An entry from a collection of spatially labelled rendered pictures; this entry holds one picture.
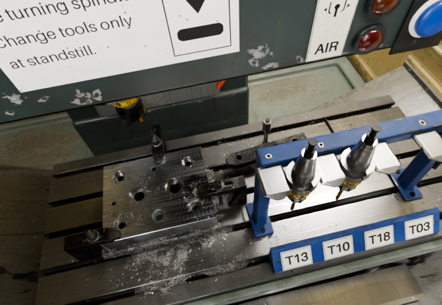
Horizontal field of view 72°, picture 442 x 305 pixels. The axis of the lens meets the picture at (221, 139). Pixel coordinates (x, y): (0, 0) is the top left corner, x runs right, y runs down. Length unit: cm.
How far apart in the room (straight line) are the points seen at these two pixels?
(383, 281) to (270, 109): 87
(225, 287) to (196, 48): 70
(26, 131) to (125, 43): 162
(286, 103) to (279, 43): 135
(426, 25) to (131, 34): 22
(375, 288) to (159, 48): 98
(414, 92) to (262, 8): 124
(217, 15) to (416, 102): 123
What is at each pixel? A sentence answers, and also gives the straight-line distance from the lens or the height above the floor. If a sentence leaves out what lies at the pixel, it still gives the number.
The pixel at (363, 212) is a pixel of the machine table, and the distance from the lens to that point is 97.
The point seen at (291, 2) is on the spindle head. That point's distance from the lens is 23.
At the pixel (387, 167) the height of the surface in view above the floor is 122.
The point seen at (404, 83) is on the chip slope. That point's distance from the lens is 145.
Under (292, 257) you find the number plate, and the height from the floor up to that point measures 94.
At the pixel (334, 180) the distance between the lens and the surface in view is 62.
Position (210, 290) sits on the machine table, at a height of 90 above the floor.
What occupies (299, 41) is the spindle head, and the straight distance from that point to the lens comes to 25.
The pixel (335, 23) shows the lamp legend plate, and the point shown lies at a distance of 25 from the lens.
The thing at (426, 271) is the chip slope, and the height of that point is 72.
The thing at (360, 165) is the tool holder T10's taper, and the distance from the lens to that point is 62.
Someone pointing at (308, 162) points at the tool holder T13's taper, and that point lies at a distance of 54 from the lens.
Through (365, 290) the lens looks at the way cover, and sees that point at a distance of 107.
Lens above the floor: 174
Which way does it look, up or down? 54 degrees down
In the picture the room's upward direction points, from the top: 6 degrees counter-clockwise
